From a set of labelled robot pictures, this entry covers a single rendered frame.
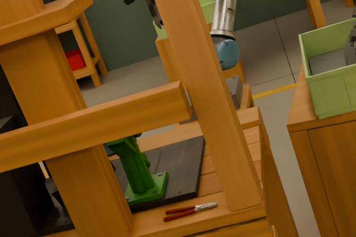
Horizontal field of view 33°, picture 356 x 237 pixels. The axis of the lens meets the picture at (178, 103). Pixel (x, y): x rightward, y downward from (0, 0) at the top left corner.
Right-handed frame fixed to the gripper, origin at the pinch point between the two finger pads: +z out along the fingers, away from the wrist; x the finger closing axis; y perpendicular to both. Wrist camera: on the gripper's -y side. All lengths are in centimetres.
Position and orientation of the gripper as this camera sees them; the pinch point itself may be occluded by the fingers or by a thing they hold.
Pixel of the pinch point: (159, 24)
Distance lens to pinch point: 224.5
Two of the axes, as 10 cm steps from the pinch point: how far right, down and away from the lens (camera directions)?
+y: 9.4, -2.7, -2.1
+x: 1.0, -3.5, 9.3
